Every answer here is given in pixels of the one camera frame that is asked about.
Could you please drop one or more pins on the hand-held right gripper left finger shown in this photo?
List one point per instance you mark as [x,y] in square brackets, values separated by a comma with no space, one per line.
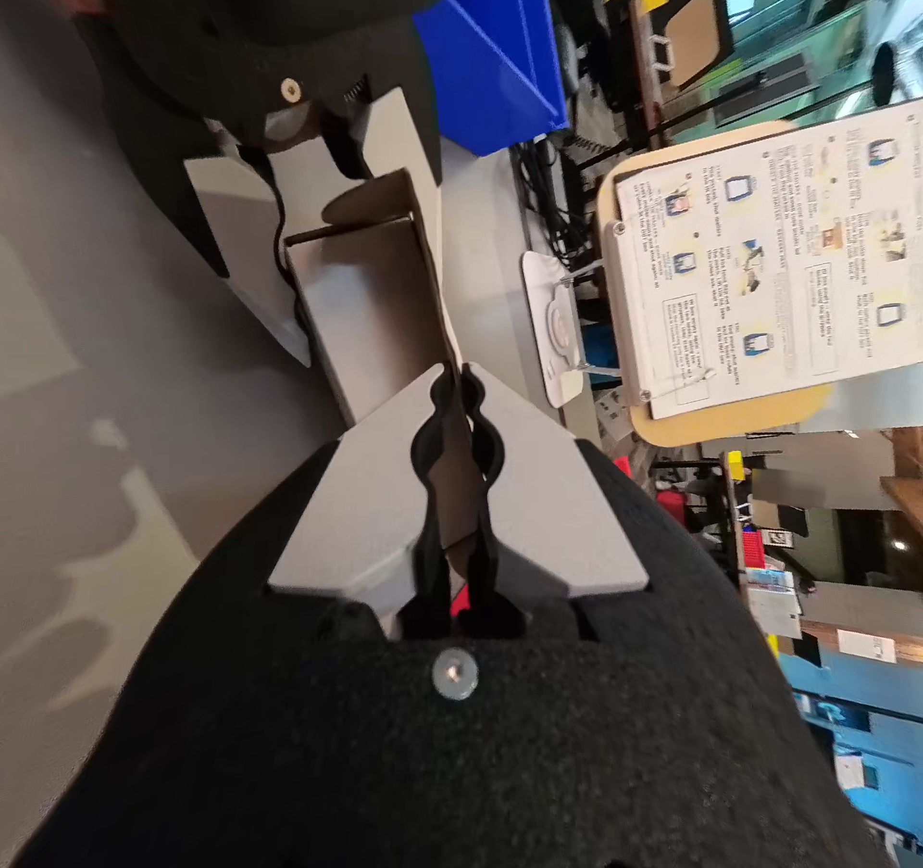
[346,522]

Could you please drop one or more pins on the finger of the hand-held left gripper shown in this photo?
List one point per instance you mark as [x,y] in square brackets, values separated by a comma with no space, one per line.
[245,233]
[389,132]

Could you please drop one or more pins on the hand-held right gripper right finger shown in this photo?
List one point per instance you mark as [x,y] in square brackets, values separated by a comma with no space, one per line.
[562,514]

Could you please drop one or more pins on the blue plastic bin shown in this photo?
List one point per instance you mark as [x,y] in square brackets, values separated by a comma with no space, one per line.
[497,53]

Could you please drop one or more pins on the white cardboard mailer box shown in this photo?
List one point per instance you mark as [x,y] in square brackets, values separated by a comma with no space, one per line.
[368,291]

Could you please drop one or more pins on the grey desk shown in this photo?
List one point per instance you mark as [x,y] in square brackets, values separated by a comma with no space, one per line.
[108,305]

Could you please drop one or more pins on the brown square panel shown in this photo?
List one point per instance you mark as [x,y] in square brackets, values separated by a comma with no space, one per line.
[692,38]

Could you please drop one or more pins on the printed instruction sheet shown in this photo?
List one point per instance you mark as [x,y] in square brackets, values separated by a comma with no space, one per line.
[779,269]

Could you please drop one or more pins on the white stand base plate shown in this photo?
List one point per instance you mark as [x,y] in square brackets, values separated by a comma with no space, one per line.
[537,305]

